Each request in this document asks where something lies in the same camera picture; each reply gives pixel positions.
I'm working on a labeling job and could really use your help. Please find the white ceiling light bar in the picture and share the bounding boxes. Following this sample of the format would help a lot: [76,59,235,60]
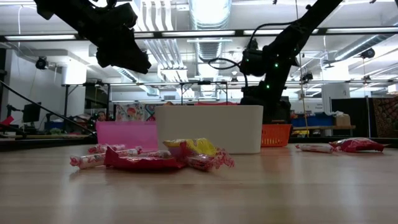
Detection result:
[160,30,236,37]
[4,34,77,41]
[326,27,398,34]
[243,29,320,35]

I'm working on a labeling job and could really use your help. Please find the black computer monitor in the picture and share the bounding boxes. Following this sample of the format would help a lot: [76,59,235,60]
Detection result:
[22,101,42,123]

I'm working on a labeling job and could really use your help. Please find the wooden shelf board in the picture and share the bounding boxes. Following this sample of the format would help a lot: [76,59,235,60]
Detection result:
[291,124,357,131]

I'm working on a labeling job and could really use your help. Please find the yellow candy pack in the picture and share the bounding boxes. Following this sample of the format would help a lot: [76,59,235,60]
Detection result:
[162,138,219,158]

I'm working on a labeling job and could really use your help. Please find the red Skittles candy pack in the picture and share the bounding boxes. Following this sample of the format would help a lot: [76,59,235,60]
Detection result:
[104,145,187,171]
[328,137,385,154]

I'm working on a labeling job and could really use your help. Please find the black horizontal beam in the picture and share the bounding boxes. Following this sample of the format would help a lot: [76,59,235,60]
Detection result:
[0,26,398,43]

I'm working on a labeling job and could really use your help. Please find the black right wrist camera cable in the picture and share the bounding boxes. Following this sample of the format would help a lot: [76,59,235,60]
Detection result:
[207,57,249,90]

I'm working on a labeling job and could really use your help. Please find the thin black cable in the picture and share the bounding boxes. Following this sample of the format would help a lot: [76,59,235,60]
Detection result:
[0,78,98,138]

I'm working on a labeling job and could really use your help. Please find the silver ceiling air duct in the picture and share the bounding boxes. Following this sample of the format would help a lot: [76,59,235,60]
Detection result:
[188,0,233,98]

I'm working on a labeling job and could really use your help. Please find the colourful patterned poster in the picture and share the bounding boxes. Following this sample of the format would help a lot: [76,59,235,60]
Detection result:
[114,101,157,123]

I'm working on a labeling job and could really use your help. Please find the pink translucent plastic bin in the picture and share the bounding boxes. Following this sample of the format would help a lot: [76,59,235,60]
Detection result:
[95,121,159,152]

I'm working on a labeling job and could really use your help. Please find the small orange mesh basket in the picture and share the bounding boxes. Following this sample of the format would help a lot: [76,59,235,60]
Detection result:
[260,123,292,148]

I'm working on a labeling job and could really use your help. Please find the brown cardboard box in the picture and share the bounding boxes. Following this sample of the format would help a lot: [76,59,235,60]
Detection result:
[334,113,352,127]

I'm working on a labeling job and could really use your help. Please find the large black screen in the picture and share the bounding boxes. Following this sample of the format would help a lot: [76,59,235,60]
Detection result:
[262,99,292,124]

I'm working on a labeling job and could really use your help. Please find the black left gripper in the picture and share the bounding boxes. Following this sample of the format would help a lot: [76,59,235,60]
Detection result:
[79,2,152,75]

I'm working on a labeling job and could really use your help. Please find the dark patterned hanging rug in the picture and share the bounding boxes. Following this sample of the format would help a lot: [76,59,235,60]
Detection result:
[372,96,398,138]

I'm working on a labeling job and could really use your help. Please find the white plastic bin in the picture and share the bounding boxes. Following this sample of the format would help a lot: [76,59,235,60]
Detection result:
[154,105,264,156]

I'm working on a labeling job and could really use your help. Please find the blue storage bin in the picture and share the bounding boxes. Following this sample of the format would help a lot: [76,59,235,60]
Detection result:
[291,114,336,128]

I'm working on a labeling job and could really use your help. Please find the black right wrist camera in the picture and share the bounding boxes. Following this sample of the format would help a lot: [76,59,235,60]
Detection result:
[241,46,269,78]

